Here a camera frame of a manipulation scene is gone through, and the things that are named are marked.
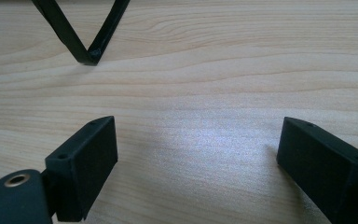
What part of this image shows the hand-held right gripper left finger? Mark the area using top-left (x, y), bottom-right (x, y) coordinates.
top-left (44, 115), bottom-right (119, 223)

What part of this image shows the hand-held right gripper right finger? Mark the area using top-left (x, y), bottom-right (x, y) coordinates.
top-left (276, 116), bottom-right (358, 224)

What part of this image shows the black metal stand frame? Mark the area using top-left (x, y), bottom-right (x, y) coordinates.
top-left (31, 0), bottom-right (131, 66)

